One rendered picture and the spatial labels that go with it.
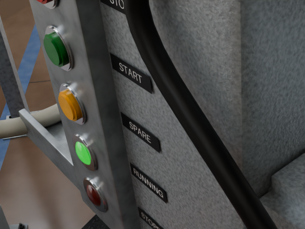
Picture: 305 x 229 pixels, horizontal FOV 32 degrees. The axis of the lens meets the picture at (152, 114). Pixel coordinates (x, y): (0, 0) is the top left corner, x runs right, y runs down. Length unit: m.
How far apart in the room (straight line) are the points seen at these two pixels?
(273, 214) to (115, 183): 0.16
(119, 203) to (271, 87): 0.21
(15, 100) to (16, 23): 1.28
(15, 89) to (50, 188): 0.55
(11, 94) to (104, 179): 2.27
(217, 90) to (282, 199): 0.08
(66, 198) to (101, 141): 1.97
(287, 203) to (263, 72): 0.09
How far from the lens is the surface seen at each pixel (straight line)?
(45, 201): 2.40
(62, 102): 0.43
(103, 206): 0.49
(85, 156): 0.45
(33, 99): 3.05
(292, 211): 0.33
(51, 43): 0.40
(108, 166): 0.43
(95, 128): 0.42
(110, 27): 0.36
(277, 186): 0.33
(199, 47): 0.29
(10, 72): 2.65
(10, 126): 0.89
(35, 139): 0.87
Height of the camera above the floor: 1.64
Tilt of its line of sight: 37 degrees down
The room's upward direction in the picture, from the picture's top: 8 degrees counter-clockwise
